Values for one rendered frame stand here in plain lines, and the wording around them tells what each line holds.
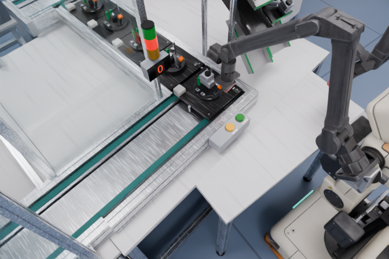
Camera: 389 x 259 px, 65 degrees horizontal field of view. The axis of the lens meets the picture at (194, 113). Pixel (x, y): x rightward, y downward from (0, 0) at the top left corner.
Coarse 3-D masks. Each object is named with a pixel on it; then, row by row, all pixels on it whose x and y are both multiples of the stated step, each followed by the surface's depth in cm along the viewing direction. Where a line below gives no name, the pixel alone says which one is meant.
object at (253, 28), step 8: (224, 0) 135; (240, 0) 138; (240, 8) 137; (248, 8) 138; (240, 16) 136; (248, 16) 137; (256, 16) 138; (264, 16) 138; (240, 24) 134; (248, 24) 136; (256, 24) 137; (264, 24) 138; (248, 32) 135
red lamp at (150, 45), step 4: (156, 36) 113; (144, 40) 113; (148, 40) 112; (152, 40) 112; (156, 40) 114; (148, 44) 113; (152, 44) 113; (156, 44) 115; (148, 48) 115; (152, 48) 115; (156, 48) 116
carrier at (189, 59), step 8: (168, 48) 165; (176, 48) 165; (176, 56) 159; (184, 56) 161; (192, 56) 161; (176, 64) 155; (184, 64) 155; (192, 64) 158; (200, 64) 157; (168, 72) 153; (176, 72) 153; (184, 72) 155; (192, 72) 154; (160, 80) 152; (168, 80) 152; (176, 80) 152; (184, 80) 153; (168, 88) 150
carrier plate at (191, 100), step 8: (200, 72) 154; (216, 72) 154; (192, 80) 151; (192, 88) 148; (240, 88) 147; (184, 96) 146; (192, 96) 146; (224, 96) 145; (232, 96) 145; (192, 104) 143; (200, 104) 143; (208, 104) 142; (216, 104) 142; (224, 104) 142; (200, 112) 140; (208, 112) 140; (216, 112) 140; (208, 120) 139
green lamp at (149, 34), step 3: (153, 27) 108; (144, 30) 108; (147, 30) 108; (150, 30) 108; (153, 30) 109; (144, 33) 109; (147, 33) 109; (150, 33) 109; (153, 33) 110; (144, 36) 111; (147, 36) 110; (150, 36) 110; (153, 36) 111; (147, 39) 111; (150, 39) 111
